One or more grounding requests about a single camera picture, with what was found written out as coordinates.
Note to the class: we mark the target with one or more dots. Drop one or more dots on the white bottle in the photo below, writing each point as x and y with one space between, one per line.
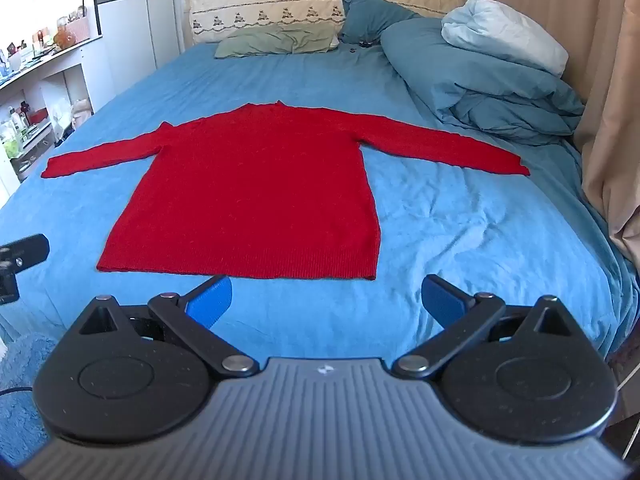
16 120

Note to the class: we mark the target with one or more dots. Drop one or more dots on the teal pillow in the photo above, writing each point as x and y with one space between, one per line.
370 15

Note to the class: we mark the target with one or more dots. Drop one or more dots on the orange figurine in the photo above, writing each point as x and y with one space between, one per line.
64 35

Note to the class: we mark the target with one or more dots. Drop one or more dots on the beige curtain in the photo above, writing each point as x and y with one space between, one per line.
600 60

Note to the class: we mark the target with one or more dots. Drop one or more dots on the pink storage box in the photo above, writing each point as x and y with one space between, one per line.
80 27

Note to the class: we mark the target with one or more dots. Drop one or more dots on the bed with blue sheet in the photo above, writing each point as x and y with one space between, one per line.
450 220

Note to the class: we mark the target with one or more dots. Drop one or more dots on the red box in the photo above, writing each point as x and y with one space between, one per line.
37 116

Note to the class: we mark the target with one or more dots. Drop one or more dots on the pale blue folded blanket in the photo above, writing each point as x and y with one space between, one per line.
500 30

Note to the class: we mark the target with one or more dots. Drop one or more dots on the red knit sweater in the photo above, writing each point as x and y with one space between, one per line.
250 200

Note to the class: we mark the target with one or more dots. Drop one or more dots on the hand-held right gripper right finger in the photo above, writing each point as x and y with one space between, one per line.
440 301

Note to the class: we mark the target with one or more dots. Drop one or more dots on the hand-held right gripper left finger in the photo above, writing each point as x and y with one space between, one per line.
212 300

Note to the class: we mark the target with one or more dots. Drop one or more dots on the small black item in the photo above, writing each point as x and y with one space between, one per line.
361 46

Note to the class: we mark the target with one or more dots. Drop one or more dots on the fluffy blue rug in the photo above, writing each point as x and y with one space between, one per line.
20 400

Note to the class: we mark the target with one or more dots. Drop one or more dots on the white plush toy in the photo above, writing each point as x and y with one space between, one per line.
81 112

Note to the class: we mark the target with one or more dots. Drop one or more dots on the green crumpled cloth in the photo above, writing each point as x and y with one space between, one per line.
270 40

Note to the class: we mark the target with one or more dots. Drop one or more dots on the white shelf unit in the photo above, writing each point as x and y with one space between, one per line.
60 75

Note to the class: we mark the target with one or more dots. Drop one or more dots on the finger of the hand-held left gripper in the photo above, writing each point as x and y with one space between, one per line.
27 249

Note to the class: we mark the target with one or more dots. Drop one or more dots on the white and grey wardrobe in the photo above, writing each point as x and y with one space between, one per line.
130 35

